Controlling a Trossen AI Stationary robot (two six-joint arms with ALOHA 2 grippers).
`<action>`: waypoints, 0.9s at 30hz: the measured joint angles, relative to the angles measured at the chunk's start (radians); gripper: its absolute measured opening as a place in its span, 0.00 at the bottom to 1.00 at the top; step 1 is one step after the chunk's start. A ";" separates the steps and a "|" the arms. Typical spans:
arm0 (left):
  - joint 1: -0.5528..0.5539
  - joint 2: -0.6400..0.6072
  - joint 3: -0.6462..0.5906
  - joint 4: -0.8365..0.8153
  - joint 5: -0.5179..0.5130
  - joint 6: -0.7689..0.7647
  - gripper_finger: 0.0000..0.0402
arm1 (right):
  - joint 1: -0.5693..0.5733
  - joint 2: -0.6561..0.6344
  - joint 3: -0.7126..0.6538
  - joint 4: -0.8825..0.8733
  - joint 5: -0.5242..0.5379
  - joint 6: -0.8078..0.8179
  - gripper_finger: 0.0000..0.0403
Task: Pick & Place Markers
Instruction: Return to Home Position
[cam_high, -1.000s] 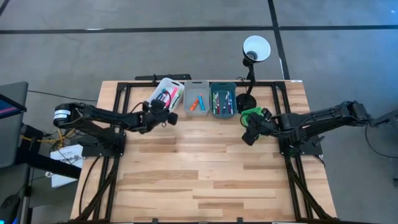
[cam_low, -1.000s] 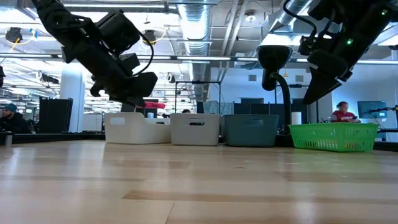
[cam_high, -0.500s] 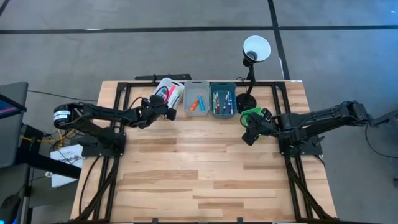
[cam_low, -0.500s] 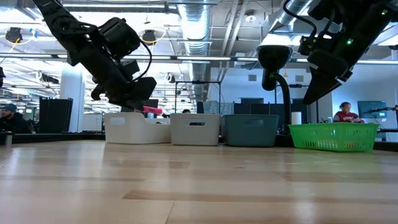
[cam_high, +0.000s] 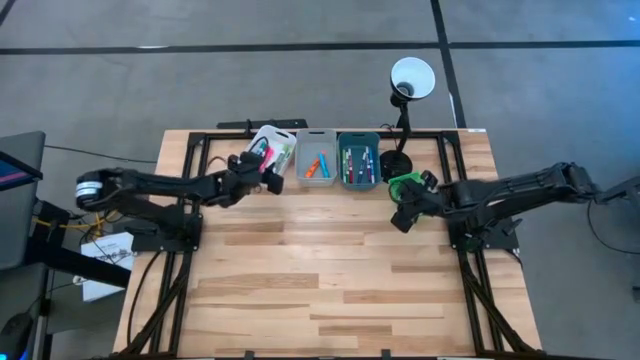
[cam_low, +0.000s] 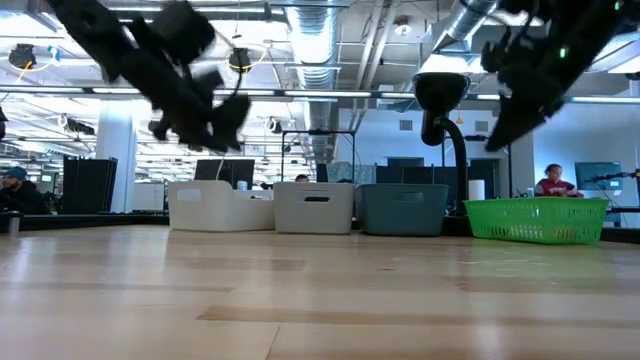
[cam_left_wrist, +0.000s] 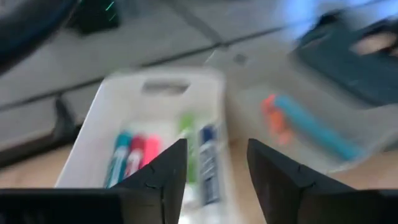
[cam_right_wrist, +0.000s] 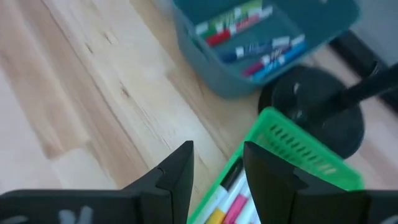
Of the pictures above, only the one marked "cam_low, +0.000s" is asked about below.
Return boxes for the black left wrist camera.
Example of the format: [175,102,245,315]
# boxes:
[149,1,217,65]

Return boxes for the silver smooth ventilation duct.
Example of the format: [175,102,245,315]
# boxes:
[432,0,504,51]

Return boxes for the black ceiling-mounted camera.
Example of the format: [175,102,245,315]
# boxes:
[7,43,39,70]
[227,47,254,75]

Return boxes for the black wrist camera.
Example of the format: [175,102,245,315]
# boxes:
[480,27,531,74]
[149,1,217,65]

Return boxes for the black metal rig frame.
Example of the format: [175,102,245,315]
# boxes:
[281,129,357,184]

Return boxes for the teal plastic bin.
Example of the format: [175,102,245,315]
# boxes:
[355,183,450,237]

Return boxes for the white plastic bin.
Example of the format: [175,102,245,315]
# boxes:
[168,179,276,233]

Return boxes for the black gooseneck desk lamp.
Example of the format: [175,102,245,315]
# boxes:
[412,72,472,219]

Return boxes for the green mesh plastic basket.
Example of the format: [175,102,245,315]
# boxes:
[463,196,610,245]

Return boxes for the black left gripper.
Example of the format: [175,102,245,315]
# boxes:
[117,47,251,151]

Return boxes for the silver ribbed ventilation duct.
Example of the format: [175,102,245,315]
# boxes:
[284,0,344,166]

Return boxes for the black cabinet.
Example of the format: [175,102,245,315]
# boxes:
[62,157,119,216]

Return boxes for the grey plastic bin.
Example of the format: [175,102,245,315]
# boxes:
[273,181,355,235]

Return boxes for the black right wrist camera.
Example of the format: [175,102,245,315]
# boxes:
[480,27,531,74]

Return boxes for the grey wall monitor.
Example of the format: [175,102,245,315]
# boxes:
[574,161,624,191]

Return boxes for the black computer monitor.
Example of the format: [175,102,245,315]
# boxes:
[193,158,256,190]

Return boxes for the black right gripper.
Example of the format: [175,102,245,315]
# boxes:
[485,44,601,151]

